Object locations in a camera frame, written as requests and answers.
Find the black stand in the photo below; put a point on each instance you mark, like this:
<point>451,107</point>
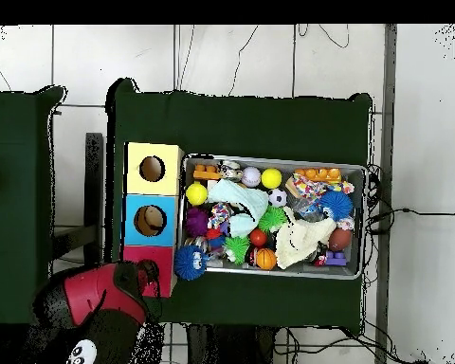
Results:
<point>94,189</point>

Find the dark green tablecloth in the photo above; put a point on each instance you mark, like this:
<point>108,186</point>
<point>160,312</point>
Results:
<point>242,125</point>

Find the orange basketball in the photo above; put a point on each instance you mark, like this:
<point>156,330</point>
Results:
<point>265,259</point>

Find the blue spiky ball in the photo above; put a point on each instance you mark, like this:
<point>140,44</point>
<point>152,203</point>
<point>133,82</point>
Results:
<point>336,204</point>

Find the red rubber ball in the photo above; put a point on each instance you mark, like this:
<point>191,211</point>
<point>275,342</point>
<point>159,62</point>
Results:
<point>258,237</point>

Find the plain yellow ball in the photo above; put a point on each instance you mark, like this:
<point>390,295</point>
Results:
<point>271,178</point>

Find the grey floor rail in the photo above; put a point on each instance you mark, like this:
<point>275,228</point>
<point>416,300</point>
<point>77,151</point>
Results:
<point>388,113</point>

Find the mint green cloth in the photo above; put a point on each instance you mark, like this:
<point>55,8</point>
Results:
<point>239,197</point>

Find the white baseball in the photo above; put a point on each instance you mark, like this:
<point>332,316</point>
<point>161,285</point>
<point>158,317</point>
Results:
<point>251,176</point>

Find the black and white soccer ball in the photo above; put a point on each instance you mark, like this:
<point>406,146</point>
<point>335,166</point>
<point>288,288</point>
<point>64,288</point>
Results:
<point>277,197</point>

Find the purple spiky monster toy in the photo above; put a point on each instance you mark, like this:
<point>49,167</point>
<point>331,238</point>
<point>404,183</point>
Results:
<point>196,222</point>

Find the clear mesh bin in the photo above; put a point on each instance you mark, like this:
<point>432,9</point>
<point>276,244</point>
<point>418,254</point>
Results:
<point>258,163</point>

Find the brown football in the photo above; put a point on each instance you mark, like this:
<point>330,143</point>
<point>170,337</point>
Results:
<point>340,239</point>

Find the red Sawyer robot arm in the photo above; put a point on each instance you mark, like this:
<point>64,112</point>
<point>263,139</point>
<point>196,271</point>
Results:
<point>98,292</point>

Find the blue spiky monster toy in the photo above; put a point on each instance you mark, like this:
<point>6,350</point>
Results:
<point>189,262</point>

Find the orange four-stud building block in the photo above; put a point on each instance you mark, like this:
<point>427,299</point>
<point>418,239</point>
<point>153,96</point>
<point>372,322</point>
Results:
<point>320,174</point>

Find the side table with green cloth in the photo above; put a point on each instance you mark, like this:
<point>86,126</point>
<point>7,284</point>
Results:
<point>15,208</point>

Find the wooden box with three holes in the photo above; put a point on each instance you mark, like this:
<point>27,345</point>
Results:
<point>151,223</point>

